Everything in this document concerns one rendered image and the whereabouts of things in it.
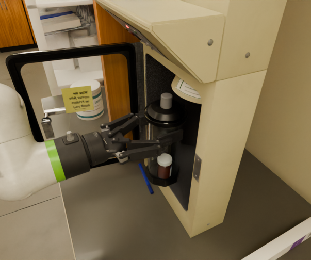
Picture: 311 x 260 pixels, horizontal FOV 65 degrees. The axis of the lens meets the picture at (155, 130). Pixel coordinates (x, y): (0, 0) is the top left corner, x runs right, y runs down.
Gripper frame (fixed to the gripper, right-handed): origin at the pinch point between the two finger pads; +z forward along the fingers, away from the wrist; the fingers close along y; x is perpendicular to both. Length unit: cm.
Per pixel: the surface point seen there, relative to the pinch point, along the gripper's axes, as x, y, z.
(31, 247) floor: 122, 67, -58
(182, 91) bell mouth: -11.9, -4.4, 1.8
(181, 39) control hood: -27.3, -16.3, -7.7
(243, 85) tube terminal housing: -17.8, -17.0, 5.6
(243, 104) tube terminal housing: -13.7, -17.1, 6.8
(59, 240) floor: 122, 63, -40
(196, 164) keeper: 0.3, -15.1, -0.5
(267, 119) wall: 12.0, 0.2, 43.7
